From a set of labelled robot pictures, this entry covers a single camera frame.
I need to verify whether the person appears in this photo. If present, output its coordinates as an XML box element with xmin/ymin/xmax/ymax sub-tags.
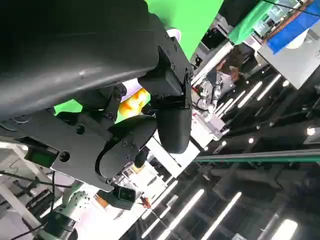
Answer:
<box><xmin>207</xmin><ymin>43</ymin><xmax>256</xmax><ymax>84</ymax></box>

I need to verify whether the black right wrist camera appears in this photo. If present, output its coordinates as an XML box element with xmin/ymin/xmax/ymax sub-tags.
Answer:
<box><xmin>109</xmin><ymin>184</ymin><xmax>137</xmax><ymax>211</ymax></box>

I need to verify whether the orange white toy bread roll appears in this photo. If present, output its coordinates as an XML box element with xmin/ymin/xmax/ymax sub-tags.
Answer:
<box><xmin>117</xmin><ymin>87</ymin><xmax>152</xmax><ymax>117</ymax></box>

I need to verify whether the blue sheet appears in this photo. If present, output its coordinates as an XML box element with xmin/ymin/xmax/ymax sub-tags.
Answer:
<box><xmin>266</xmin><ymin>9</ymin><xmax>320</xmax><ymax>55</ymax></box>

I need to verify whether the green table cloth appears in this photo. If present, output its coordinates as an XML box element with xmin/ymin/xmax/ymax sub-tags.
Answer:
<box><xmin>53</xmin><ymin>0</ymin><xmax>225</xmax><ymax>118</ymax></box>

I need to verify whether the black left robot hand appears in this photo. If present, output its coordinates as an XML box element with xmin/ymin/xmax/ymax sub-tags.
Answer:
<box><xmin>0</xmin><ymin>0</ymin><xmax>194</xmax><ymax>193</ymax></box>

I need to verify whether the white background desk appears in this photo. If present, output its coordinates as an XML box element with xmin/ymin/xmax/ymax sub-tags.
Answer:
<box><xmin>257</xmin><ymin>29</ymin><xmax>320</xmax><ymax>90</ymax></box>

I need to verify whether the green background screen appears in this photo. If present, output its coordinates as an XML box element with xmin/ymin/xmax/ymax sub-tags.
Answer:
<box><xmin>227</xmin><ymin>0</ymin><xmax>279</xmax><ymax>45</ymax></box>

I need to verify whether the black background cable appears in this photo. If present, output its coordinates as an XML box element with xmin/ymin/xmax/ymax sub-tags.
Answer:
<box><xmin>0</xmin><ymin>171</ymin><xmax>74</xmax><ymax>189</ymax></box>

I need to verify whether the green metal rail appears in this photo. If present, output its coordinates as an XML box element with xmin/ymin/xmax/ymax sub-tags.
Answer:
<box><xmin>194</xmin><ymin>148</ymin><xmax>320</xmax><ymax>164</ymax></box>

